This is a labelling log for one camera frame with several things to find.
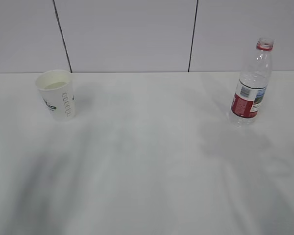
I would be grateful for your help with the white paper cup green logo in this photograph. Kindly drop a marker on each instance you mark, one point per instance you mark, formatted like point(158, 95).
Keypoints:
point(56, 90)

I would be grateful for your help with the clear water bottle red label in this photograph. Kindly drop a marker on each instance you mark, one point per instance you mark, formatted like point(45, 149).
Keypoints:
point(252, 84)

